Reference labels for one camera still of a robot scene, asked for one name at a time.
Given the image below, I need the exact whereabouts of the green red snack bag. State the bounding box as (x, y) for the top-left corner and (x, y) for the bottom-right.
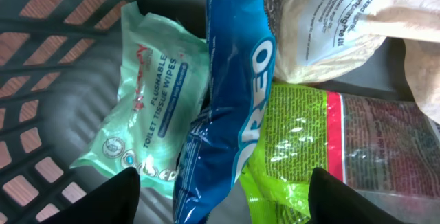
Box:
(240, 84), (439, 223)

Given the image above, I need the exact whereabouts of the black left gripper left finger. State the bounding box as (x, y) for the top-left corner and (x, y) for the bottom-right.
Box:
(42, 168), (140, 224)

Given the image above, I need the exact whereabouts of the beige tissue pack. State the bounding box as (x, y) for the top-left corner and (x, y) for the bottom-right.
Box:
(263, 0), (439, 121)

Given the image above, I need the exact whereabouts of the mint wet wipes pack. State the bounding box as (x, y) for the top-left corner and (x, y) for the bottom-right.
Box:
(71, 2), (209, 198)

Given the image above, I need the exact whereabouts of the dark grey plastic basket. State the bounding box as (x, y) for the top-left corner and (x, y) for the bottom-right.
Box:
(0, 0), (440, 224)

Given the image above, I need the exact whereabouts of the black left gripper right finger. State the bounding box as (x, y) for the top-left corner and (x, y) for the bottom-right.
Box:
(308, 168), (401, 224)

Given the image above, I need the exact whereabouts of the blue Oreo cookie pack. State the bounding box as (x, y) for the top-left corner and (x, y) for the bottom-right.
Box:
(173, 0), (283, 223)

